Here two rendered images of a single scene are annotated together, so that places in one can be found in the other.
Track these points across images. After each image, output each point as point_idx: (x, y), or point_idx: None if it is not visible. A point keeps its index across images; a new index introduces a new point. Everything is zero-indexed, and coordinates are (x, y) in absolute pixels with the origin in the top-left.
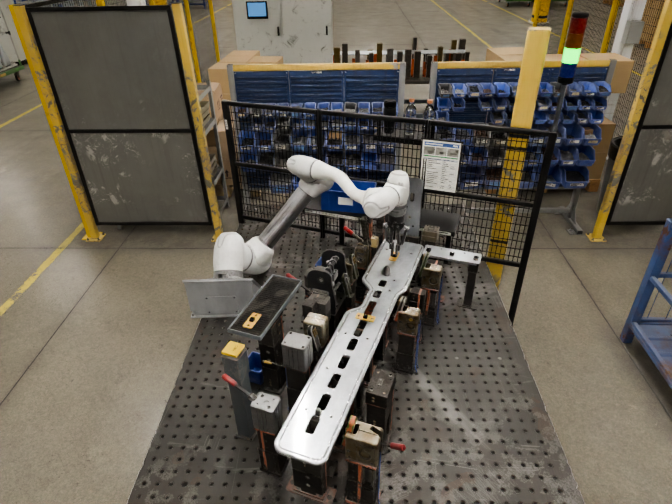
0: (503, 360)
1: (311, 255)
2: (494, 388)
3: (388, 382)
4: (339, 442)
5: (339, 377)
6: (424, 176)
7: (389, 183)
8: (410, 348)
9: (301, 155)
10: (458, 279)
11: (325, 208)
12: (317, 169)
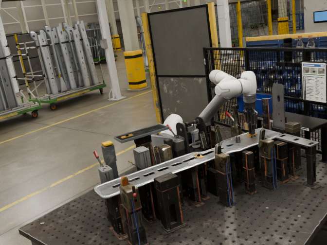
0: (300, 217)
1: None
2: (274, 228)
3: (169, 178)
4: (148, 217)
5: None
6: (305, 90)
7: (240, 78)
8: (224, 184)
9: (216, 69)
10: (322, 171)
11: (240, 110)
12: (218, 76)
